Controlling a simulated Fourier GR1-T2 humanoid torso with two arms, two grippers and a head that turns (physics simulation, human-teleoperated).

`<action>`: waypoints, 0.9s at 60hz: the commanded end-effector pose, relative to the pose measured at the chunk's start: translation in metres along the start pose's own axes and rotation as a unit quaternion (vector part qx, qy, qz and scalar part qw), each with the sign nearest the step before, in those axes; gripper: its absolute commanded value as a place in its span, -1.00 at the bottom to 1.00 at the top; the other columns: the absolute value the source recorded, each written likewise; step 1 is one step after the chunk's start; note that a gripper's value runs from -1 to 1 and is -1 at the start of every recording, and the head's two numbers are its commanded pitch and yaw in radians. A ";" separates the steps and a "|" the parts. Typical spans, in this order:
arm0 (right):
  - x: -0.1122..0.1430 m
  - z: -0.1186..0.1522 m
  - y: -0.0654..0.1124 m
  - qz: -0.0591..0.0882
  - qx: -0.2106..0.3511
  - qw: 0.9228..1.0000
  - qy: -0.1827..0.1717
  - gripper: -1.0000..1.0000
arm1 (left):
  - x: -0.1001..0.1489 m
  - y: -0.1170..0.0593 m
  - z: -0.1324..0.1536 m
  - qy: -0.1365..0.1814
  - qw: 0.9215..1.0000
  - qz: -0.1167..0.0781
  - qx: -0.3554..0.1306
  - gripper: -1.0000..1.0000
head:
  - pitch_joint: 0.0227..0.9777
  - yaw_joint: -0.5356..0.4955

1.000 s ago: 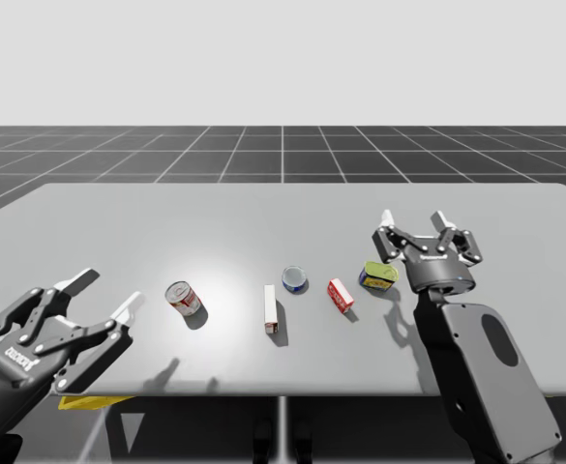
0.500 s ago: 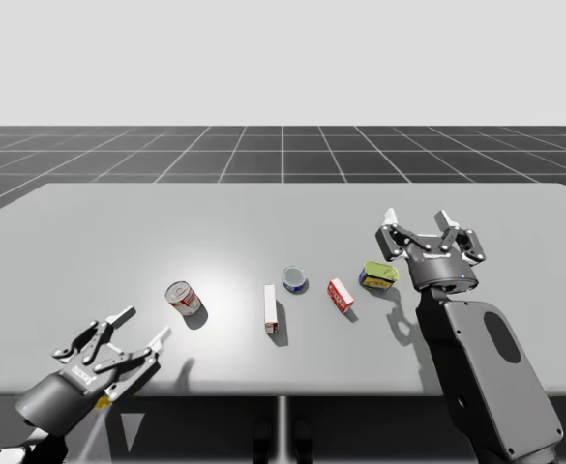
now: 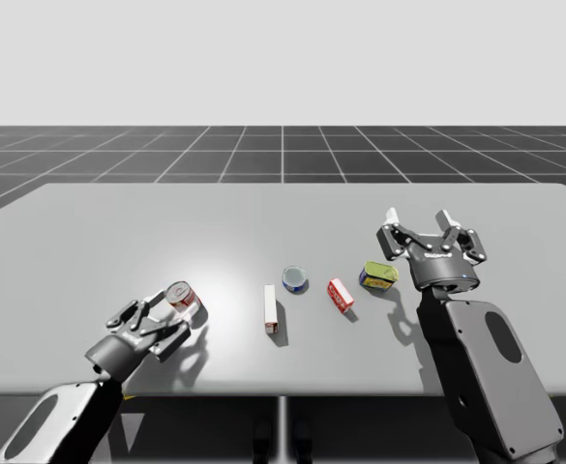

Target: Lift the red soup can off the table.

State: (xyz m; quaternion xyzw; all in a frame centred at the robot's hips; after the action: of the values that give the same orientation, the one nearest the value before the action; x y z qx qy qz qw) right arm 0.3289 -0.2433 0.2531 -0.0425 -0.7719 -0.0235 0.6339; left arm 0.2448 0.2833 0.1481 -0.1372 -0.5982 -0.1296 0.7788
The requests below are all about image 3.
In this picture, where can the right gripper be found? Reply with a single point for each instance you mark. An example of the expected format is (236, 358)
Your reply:
(443, 267)

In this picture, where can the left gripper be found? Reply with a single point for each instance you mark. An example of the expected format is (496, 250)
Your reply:
(118, 348)

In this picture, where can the red and white can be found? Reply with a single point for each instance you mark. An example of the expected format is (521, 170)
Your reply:
(183, 296)

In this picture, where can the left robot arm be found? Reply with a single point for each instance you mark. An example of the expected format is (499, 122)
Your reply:
(55, 415)

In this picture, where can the red and white carton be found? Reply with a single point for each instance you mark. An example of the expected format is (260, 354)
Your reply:
(270, 309)

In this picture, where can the blue flat can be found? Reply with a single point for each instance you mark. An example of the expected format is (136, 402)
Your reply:
(294, 279)

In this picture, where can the green and blue rectangular can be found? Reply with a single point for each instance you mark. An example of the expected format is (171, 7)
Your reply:
(378, 275)

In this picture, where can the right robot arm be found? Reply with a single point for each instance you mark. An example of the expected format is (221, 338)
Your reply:
(490, 377)

